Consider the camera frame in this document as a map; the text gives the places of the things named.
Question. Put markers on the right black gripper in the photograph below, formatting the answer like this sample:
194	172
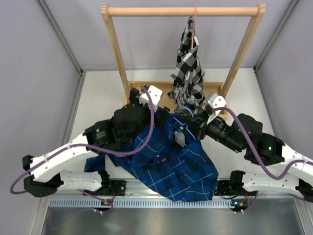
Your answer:
204	128

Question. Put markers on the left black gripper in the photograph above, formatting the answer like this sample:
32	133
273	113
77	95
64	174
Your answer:
134	99

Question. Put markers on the blue plaid shirt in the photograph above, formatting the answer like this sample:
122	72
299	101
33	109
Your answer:
172	153

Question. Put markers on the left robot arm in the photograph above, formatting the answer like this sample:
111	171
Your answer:
126	133

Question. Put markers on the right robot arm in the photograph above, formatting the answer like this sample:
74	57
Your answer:
284	169

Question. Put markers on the black white checkered shirt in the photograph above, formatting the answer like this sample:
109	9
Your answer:
187	90

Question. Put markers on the pink hanger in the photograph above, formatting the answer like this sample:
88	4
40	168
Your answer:
193	28

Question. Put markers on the wooden clothes rack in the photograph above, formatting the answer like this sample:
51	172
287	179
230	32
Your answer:
255	13

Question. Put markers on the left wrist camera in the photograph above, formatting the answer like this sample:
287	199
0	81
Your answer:
151	93

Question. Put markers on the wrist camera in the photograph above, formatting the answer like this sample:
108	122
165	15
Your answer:
151	93
211	102

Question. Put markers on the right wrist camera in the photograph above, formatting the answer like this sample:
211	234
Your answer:
211	102

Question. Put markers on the aluminium mounting rail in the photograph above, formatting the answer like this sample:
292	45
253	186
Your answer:
206	189

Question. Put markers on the grey slotted cable duct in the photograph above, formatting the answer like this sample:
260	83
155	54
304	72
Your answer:
87	202

